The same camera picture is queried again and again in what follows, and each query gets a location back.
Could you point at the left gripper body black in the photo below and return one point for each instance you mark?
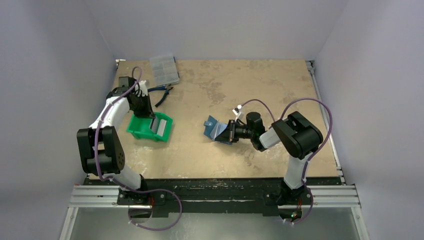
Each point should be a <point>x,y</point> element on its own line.
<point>140,101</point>

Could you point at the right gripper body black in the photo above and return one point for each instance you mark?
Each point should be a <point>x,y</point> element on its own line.
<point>232,131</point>

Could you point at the green plastic bin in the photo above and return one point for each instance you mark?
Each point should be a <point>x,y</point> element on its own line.
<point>139,128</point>

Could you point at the blue card holder wallet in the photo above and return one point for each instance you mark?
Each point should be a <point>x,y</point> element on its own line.
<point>213,128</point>

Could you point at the white credit card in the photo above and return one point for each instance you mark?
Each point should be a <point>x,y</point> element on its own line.
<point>161,127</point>
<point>154,125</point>

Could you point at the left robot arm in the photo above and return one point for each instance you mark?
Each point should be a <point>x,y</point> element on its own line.
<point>101,152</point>

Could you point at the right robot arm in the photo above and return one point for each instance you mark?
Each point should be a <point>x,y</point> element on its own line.
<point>298,135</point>

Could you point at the white credit card in bin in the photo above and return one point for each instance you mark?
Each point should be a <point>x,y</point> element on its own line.
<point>161,127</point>

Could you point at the clear plastic organizer box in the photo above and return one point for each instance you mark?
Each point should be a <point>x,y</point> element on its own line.
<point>164,70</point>

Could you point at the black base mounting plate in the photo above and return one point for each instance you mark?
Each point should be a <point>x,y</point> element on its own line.
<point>219,196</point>

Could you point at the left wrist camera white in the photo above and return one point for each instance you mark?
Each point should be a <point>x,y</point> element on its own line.
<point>143,86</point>

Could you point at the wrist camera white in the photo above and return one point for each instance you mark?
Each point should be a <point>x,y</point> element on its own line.
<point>143,86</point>
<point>237,111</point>

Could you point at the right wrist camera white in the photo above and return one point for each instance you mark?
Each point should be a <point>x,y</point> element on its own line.
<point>237,111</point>

